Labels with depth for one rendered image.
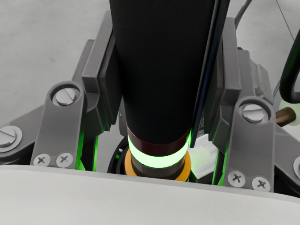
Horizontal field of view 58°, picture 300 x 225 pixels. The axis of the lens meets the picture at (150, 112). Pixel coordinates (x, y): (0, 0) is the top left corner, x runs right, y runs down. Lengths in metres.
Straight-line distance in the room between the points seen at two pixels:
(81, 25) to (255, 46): 1.63
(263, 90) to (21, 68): 2.17
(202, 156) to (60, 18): 2.82
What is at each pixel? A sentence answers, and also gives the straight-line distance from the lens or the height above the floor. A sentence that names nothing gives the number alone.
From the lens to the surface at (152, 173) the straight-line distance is 0.16.
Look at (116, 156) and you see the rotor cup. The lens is 0.45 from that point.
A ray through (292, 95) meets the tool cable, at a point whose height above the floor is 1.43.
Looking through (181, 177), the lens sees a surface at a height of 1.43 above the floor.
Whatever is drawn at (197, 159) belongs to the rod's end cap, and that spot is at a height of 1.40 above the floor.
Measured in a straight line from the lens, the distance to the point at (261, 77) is 0.66.
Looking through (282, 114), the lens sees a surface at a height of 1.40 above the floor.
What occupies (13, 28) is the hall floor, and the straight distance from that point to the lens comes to 3.02.
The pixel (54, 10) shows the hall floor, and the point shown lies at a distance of 3.13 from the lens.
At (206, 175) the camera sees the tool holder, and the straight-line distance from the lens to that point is 0.21.
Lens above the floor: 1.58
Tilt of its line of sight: 53 degrees down
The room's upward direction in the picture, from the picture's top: 1 degrees counter-clockwise
